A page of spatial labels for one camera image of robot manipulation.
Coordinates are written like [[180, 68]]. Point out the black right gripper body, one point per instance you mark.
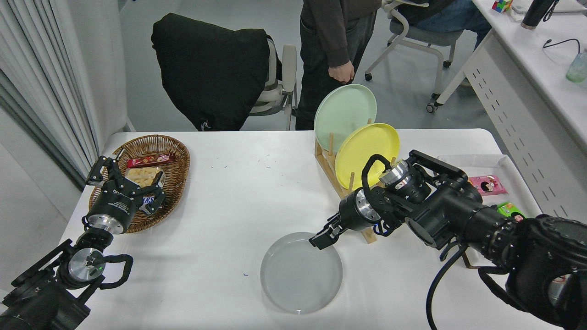
[[351, 215]]

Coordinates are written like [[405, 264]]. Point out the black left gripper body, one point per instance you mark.
[[114, 204]]

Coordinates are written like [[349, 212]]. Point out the grey plate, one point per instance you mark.
[[298, 279]]

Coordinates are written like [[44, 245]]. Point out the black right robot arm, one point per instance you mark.
[[458, 215]]

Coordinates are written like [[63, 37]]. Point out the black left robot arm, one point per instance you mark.
[[41, 298]]

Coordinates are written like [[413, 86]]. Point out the wooden plate rack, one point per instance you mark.
[[328, 168]]

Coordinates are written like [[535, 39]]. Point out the yellow plate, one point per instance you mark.
[[367, 149]]

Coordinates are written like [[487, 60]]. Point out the pale green plate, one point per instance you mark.
[[341, 114]]

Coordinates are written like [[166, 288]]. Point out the person's hand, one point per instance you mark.
[[342, 74]]

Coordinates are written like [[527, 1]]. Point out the brown chocolate bar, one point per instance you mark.
[[149, 200]]

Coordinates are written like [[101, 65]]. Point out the clear bag of chips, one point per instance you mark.
[[142, 176]]

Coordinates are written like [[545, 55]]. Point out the red snack bar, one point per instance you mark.
[[149, 160]]

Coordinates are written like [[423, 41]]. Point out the brown wicker basket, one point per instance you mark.
[[176, 156]]

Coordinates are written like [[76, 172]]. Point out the dark board under tray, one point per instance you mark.
[[466, 262]]

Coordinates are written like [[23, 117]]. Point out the black jacket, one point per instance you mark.
[[206, 68]]

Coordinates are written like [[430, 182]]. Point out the white curtain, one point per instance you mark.
[[36, 55]]

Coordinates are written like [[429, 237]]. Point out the pink snack packet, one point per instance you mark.
[[493, 185]]

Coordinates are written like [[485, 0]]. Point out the green snack packet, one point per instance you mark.
[[506, 210]]

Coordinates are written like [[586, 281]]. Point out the white office chair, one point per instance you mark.
[[289, 64]]

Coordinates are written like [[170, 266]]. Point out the standing person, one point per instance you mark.
[[316, 55]]

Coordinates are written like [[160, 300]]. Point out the white tray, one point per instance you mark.
[[516, 183]]

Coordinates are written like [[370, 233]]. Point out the grey office chair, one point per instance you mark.
[[431, 39]]

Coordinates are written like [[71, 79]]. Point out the seated person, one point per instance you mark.
[[449, 18]]

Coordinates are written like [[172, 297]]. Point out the colourful puzzle cube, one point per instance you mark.
[[501, 5]]

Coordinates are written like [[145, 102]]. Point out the green glass cup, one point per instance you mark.
[[577, 68]]

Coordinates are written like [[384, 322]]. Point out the black flask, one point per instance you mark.
[[534, 13]]

